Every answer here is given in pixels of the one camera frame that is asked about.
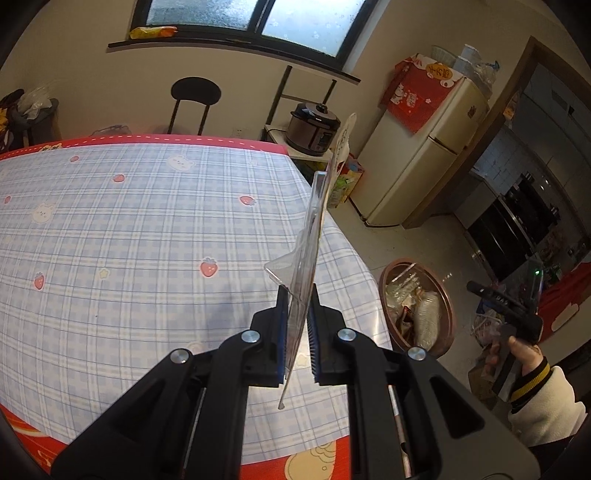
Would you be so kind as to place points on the blue plaid tablecloth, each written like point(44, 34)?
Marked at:
point(138, 254)

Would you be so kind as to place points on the colourful printed bag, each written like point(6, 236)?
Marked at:
point(344, 184)

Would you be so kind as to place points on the copper trash bin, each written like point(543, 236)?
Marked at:
point(450, 318)

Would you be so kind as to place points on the cream refrigerator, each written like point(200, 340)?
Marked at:
point(425, 161)

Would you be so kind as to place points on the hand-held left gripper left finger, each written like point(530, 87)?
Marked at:
point(280, 341)

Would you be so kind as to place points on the red printed cloth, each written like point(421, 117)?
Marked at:
point(415, 97)

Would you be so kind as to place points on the black framed window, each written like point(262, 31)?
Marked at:
point(254, 23)

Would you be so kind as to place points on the black oven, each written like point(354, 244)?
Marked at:
point(512, 230)

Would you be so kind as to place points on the black folding rack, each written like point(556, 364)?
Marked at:
point(282, 92)

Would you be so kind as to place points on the orange packet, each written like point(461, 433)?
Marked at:
point(152, 32)

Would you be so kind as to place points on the black pressure cooker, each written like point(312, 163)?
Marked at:
point(311, 129)

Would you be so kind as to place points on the person's right hand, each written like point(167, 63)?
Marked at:
point(526, 357)

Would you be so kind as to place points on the clear plastic tray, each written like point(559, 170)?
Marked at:
point(318, 221)

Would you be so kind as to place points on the clear containers on refrigerator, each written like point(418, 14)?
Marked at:
point(466, 64)

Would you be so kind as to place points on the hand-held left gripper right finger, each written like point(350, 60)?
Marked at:
point(314, 341)

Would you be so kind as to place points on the clear plastic bag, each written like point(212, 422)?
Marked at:
point(37, 101)

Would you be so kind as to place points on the black chair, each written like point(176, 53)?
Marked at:
point(196, 90)

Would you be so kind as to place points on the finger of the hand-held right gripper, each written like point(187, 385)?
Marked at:
point(496, 299)

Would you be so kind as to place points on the red cloth with white pattern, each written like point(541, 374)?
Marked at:
point(565, 300)

